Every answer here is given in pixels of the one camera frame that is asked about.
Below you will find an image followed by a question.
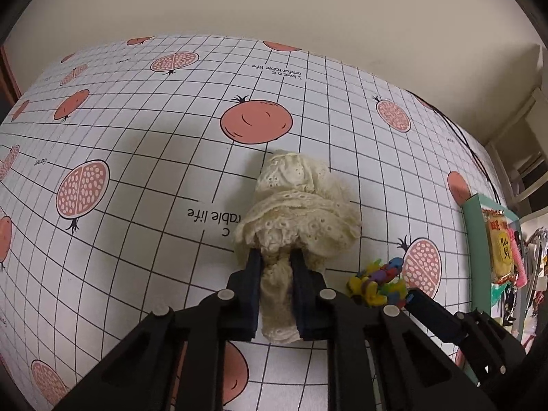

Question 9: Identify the black gold action figure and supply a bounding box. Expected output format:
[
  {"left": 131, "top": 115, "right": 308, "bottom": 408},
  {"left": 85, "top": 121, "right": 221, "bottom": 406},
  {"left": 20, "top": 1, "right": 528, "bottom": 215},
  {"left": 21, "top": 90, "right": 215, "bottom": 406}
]
[{"left": 502, "top": 283, "right": 518, "bottom": 327}]

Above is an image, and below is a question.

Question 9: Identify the colourful block puzzle toy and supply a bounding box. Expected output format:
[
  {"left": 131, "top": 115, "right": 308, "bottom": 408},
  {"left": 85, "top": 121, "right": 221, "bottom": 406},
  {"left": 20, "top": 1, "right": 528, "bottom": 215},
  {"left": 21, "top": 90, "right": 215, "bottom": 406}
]
[{"left": 346, "top": 257, "right": 408, "bottom": 309}]

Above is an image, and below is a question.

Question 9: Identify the yellow rice cracker packet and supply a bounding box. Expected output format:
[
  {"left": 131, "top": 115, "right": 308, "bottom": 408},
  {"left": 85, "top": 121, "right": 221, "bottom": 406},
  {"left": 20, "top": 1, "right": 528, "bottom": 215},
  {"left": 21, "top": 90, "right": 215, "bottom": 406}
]
[{"left": 482, "top": 209, "right": 518, "bottom": 285}]

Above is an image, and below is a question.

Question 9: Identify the cream lace cloth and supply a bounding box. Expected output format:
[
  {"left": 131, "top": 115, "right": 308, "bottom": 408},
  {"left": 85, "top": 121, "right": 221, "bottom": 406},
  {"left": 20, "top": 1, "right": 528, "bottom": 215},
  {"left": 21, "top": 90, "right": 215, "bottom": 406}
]
[{"left": 234, "top": 151, "right": 361, "bottom": 344}]

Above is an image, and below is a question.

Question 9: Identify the teal white tray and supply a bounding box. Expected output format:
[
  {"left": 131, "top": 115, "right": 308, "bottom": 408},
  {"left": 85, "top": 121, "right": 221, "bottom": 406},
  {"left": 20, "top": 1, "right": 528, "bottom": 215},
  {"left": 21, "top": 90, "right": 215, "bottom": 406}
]
[{"left": 463, "top": 194, "right": 543, "bottom": 345}]

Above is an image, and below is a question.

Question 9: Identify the pomegranate grid tablecloth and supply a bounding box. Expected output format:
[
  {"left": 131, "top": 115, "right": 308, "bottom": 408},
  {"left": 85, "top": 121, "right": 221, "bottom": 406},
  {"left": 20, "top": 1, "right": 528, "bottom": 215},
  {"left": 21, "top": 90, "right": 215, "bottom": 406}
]
[{"left": 1, "top": 35, "right": 502, "bottom": 410}]

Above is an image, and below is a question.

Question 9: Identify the black cable on table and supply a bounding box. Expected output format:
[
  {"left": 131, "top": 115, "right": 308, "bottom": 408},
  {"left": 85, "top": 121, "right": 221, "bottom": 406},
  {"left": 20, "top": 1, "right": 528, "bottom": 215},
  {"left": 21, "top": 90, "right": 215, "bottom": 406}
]
[{"left": 404, "top": 89, "right": 508, "bottom": 206}]

